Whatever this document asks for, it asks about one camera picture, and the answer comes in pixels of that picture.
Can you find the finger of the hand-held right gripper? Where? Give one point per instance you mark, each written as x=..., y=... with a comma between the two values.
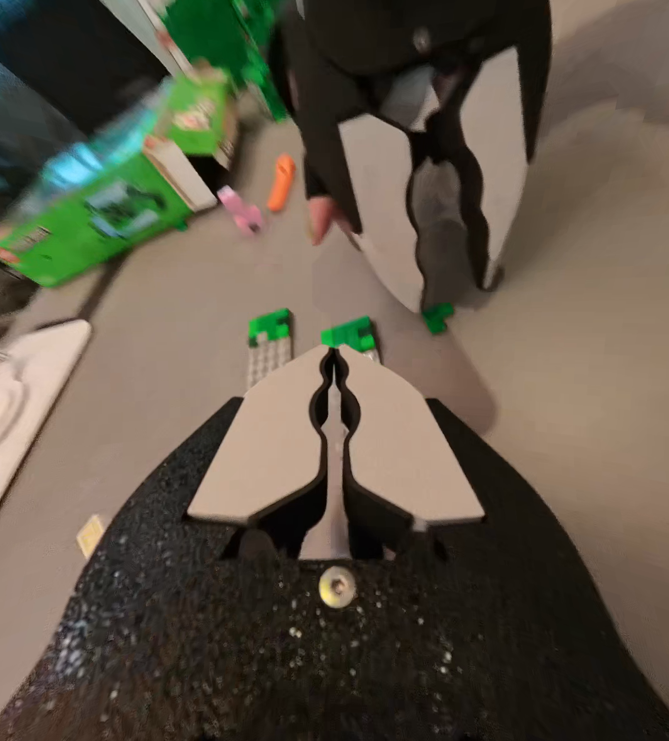
x=502, y=150
x=378, y=191

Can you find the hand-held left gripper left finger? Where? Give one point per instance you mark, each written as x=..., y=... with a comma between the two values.
x=265, y=451

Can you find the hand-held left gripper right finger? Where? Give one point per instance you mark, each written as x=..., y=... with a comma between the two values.
x=409, y=457

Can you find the grey plate with green tiles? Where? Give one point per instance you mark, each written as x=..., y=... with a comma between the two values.
x=270, y=353

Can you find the grey plate green white tiles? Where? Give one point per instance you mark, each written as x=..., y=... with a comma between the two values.
x=346, y=336

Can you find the green L-shaped tile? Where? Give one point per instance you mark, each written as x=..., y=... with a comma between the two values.
x=437, y=319

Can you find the person's right hand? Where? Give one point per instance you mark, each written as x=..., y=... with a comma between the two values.
x=324, y=217

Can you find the orange brick separator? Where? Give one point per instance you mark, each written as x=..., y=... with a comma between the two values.
x=281, y=182

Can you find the pink brick figure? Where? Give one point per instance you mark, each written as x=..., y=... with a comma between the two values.
x=241, y=211

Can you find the long cream brick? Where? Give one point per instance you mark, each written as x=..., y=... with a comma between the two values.
x=90, y=535

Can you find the green toy box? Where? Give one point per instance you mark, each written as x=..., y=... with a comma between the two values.
x=79, y=231

